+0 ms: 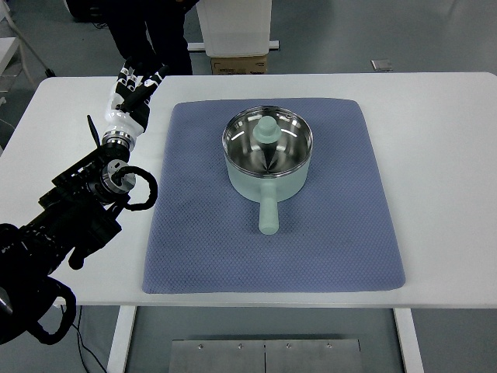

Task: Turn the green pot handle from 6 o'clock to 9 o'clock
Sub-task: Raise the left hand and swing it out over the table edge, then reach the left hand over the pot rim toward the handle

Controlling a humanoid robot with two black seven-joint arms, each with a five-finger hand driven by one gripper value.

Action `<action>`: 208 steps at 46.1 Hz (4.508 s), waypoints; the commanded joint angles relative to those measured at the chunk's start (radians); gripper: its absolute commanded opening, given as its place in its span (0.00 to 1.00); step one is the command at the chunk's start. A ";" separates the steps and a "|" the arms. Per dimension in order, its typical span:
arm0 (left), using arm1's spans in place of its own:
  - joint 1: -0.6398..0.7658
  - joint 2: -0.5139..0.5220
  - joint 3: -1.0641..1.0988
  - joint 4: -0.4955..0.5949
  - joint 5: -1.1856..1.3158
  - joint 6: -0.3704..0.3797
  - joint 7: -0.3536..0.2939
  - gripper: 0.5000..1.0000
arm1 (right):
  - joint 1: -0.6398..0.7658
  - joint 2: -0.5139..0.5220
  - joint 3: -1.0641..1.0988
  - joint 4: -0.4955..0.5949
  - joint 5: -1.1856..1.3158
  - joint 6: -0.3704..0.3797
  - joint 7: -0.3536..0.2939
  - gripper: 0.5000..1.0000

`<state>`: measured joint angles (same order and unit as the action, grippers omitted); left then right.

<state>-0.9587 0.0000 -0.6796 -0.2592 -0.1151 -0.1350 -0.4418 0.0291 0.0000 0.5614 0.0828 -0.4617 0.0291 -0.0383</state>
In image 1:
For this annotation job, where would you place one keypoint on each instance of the green pot with handle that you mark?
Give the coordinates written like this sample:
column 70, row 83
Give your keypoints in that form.
column 267, row 150

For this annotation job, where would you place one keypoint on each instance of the person in dark trousers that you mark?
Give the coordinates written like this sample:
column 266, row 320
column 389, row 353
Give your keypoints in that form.
column 150, row 32

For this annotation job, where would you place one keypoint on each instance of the white rack at left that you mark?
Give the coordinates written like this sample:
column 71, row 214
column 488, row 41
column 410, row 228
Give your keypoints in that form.
column 13, row 56

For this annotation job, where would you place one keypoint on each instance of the grey floor outlet plate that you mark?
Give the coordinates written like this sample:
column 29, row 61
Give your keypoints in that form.
column 382, row 65

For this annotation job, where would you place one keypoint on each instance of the cardboard box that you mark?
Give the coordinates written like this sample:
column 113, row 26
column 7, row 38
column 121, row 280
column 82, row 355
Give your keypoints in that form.
column 254, row 65

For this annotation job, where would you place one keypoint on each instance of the metal base plate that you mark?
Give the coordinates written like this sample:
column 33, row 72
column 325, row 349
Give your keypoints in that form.
column 266, row 356

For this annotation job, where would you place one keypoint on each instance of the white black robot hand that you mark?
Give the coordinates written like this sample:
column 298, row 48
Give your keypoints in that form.
column 128, row 108

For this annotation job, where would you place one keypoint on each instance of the white table frame legs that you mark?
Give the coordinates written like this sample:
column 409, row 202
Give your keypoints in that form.
column 407, row 338

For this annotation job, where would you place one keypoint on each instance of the blue quilted mat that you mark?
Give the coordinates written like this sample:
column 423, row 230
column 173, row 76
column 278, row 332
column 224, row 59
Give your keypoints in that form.
column 335, row 234

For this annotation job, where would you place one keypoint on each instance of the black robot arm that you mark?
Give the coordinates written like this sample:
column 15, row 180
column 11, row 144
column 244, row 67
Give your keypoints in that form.
column 78, row 218

